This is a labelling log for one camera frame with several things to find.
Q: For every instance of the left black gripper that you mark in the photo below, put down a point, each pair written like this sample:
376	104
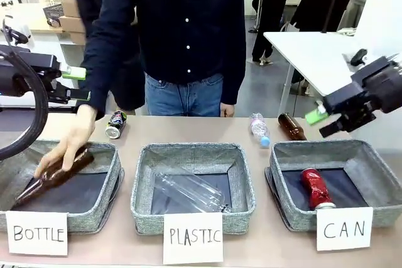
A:
25	61

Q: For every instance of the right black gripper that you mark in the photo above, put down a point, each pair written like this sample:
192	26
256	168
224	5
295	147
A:
377	83

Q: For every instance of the brown glass bottle long neck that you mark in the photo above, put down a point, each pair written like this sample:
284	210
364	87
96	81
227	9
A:
53	181

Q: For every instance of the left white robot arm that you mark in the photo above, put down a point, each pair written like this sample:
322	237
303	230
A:
19	23

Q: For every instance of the person's left forearm dark sleeve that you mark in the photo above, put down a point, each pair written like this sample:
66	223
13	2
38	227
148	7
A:
235	70

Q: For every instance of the person's right forearm dark sleeve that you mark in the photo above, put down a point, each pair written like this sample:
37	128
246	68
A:
100	70

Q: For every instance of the black Pepsi can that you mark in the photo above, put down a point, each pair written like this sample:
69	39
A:
116	125

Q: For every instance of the crushed red can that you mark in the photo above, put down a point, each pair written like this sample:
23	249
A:
315	188

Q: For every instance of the grey basket labelled can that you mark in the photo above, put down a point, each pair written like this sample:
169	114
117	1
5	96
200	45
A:
381	180

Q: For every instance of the grey basket labelled bottle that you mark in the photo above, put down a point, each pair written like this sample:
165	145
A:
103	180

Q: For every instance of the grey basket labelled plastic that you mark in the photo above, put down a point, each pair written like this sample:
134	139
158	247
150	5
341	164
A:
242	183

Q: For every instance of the white paper label CAN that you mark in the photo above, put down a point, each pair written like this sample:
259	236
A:
344	228

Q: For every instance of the person's right hand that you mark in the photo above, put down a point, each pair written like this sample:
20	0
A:
75	133

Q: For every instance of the person's left hand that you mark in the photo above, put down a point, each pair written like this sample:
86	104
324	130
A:
227	110

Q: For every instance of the small clear bottle blue cap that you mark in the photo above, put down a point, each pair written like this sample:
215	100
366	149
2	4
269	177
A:
260	130

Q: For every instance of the white side table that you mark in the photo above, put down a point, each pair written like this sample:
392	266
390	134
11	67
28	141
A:
314	57

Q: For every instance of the light wooden desk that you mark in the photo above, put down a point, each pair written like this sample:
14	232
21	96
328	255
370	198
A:
37	24

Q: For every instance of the black object on white table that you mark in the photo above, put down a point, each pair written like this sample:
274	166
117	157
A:
358	57

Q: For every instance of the black plastic crate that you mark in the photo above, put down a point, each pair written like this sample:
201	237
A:
52	10

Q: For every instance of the stacked cardboard boxes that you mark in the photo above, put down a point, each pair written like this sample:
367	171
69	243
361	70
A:
70	4

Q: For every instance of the background person in black trousers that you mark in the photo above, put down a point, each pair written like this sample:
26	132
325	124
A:
276	13

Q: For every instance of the person in dark shirt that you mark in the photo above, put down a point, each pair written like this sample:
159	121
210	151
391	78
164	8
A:
188	29

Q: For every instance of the large clear plastic bottle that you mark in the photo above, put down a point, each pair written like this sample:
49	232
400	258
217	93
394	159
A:
188	189

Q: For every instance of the white paper label BOTTLE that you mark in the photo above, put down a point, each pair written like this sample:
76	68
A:
37	233

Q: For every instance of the white paper label PLASTIC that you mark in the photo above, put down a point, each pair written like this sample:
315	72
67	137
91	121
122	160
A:
193	238

